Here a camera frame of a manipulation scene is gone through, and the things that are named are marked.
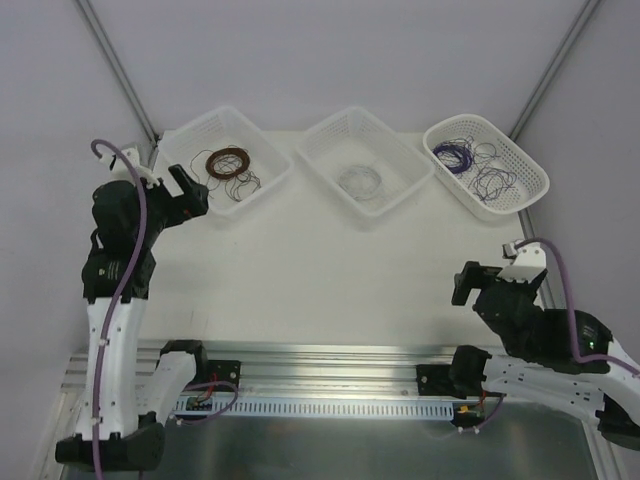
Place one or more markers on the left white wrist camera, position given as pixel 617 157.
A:
pixel 119 171

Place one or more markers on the left white perforated basket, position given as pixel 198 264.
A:
pixel 231 156

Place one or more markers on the right white perforated basket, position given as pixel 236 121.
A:
pixel 483 168

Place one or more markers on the middle white perforated basket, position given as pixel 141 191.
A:
pixel 365 167

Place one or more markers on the aluminium frame post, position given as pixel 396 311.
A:
pixel 95 26
pixel 559 58

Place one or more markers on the left aluminium frame post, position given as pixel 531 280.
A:
pixel 95 26

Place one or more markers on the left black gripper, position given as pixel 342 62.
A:
pixel 175 198

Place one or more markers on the right aluminium frame post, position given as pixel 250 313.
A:
pixel 559 58

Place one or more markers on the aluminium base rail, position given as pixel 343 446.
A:
pixel 328 371

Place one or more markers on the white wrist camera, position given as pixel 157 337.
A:
pixel 119 171
pixel 525 262

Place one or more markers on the white perforated basket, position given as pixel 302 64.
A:
pixel 231 156
pixel 483 168
pixel 365 167

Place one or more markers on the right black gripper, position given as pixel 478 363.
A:
pixel 484 284

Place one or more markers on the slotted white cable duct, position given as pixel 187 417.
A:
pixel 334 408

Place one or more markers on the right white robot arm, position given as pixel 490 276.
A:
pixel 538 363

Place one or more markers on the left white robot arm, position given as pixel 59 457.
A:
pixel 121 427

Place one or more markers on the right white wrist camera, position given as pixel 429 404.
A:
pixel 525 262

